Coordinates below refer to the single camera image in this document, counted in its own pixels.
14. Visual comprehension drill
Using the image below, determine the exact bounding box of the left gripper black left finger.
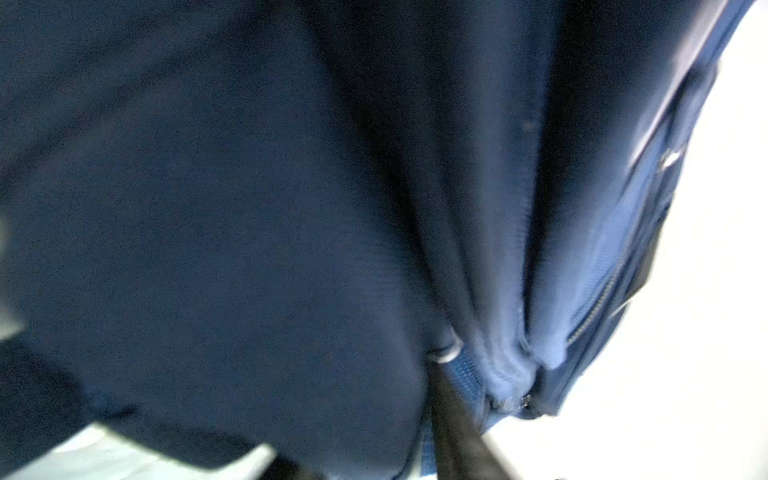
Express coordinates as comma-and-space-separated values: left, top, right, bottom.
257, 456, 326, 480

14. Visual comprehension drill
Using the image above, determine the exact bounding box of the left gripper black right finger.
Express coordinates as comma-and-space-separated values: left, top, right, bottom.
427, 363, 516, 480

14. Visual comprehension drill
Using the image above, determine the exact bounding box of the navy blue student backpack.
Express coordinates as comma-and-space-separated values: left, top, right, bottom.
1, 1, 750, 479

